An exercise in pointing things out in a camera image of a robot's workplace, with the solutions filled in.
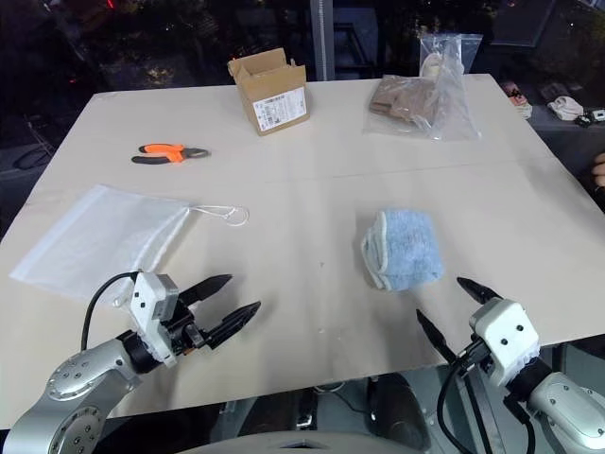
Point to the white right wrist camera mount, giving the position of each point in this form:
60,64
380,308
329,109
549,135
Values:
506,336

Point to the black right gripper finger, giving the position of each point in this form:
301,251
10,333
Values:
477,289
435,338

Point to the bystander's hand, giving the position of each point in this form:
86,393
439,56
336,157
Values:
599,170

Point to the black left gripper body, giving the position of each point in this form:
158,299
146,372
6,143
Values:
182,331

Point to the open brown cardboard box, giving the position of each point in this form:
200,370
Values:
274,92

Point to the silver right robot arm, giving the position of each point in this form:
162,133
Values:
558,406

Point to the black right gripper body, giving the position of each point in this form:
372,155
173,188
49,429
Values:
472,361

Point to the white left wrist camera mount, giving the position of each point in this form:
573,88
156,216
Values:
153,302

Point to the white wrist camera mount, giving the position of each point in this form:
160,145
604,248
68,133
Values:
506,336
153,302

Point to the pink cloth in background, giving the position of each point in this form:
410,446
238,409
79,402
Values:
565,106

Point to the dark rounded shape under table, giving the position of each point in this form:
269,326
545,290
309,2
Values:
394,411

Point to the folded light blue towel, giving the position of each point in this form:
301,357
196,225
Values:
402,248

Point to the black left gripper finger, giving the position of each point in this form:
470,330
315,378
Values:
234,321
205,287

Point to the upright clear plastic bag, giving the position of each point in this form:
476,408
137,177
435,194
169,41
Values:
444,54

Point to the clear bag with brown cloth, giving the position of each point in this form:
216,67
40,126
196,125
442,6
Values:
416,106

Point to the small dark gadget in background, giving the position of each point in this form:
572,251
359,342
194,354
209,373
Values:
591,117

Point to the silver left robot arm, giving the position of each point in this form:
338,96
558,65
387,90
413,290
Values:
75,378

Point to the orange and black pliers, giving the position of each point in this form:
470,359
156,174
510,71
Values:
167,153

